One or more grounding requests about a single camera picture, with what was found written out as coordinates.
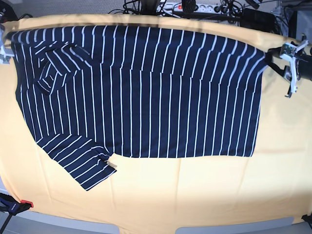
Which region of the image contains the blue clamp red tip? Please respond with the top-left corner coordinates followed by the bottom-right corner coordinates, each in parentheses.
top-left (0, 193), bottom-right (34, 234)

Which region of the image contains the black clamp right corner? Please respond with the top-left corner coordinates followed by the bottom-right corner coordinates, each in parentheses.
top-left (301, 214), bottom-right (312, 225)

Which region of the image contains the white power strip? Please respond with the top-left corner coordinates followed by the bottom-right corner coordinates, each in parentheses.
top-left (156, 1), bottom-right (229, 15)

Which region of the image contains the yellow table cloth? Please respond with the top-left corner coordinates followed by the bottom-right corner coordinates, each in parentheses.
top-left (0, 13), bottom-right (312, 226)

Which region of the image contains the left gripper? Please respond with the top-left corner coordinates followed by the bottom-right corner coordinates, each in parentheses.
top-left (265, 47), bottom-right (312, 80)

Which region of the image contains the navy white striped T-shirt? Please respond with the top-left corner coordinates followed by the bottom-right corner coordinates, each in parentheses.
top-left (7, 25), bottom-right (266, 190)

